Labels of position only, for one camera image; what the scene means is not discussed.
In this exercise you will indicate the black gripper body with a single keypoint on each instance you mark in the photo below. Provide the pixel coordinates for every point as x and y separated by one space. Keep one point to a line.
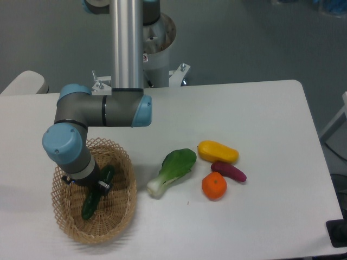
88 178

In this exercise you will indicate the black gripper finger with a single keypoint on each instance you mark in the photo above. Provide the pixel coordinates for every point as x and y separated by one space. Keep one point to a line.
103 187

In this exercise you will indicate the dark green cucumber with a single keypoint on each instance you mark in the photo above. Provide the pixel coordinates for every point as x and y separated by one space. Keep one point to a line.
93 197

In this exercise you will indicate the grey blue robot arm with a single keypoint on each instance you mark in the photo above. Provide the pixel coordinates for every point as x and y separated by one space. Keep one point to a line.
77 109

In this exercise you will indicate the woven wicker basket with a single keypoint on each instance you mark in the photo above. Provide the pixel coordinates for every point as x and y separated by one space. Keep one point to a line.
114 211

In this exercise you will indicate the green bok choy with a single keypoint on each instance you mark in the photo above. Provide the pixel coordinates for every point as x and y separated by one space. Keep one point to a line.
176 164

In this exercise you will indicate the orange tangerine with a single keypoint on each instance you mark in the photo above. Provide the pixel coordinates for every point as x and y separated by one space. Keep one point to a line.
214 186

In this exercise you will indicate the yellow mango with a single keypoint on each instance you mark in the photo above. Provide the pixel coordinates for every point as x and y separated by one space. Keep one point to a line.
213 151

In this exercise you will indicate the white chair corner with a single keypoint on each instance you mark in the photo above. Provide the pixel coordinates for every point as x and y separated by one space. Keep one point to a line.
27 83

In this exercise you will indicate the purple sweet potato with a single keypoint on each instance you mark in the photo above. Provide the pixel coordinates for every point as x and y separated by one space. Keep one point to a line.
228 170

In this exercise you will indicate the black device at edge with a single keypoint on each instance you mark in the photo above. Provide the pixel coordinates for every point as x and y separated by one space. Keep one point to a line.
337 232

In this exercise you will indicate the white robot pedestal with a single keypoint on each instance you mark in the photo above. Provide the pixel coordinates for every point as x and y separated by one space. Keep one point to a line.
157 65

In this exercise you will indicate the white frame at right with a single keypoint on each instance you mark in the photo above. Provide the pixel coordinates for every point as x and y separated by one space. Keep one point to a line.
333 125

